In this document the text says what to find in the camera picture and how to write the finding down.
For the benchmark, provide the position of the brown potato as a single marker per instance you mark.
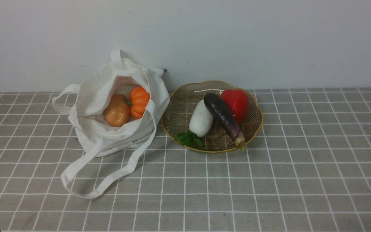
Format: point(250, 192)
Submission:
point(117, 113)

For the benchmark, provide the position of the white cloth tote bag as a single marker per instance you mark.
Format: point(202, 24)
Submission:
point(97, 138)

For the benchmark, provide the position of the woven bamboo basket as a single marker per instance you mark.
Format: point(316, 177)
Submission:
point(177, 116)

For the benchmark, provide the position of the white radish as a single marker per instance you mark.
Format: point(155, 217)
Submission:
point(201, 120)

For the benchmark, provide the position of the green leafy herb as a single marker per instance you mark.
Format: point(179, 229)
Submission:
point(189, 139)

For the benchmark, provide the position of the dark purple eggplant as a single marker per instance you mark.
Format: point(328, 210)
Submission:
point(222, 113)

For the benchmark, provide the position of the small orange pumpkin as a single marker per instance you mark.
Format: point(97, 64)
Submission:
point(139, 98)

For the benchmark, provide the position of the red bell pepper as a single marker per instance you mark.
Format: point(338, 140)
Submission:
point(238, 101)

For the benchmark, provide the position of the grey checkered tablecloth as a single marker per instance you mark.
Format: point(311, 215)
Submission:
point(308, 169)

